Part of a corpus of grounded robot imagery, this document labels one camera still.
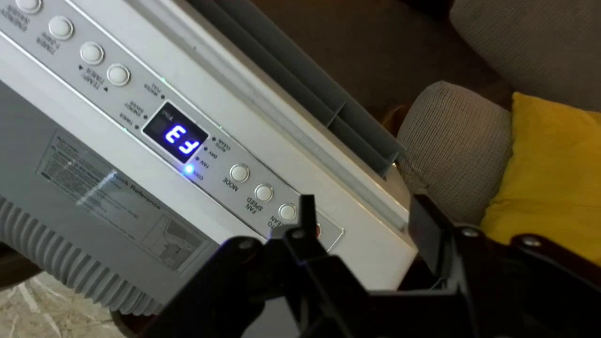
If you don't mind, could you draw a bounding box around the white portable air conditioner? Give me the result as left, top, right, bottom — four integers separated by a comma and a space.
0, 0, 420, 318

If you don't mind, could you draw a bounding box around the marble top side table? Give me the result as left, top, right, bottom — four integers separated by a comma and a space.
0, 241, 129, 338

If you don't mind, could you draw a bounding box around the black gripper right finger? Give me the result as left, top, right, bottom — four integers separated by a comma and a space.
398, 193, 601, 338

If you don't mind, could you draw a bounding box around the yellow pillow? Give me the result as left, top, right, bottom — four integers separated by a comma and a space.
478, 89, 601, 266

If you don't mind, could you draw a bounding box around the beige cushion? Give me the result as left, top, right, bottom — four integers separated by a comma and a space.
396, 0, 601, 228

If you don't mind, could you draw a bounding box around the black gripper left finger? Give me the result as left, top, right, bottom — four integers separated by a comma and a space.
140, 193, 401, 338

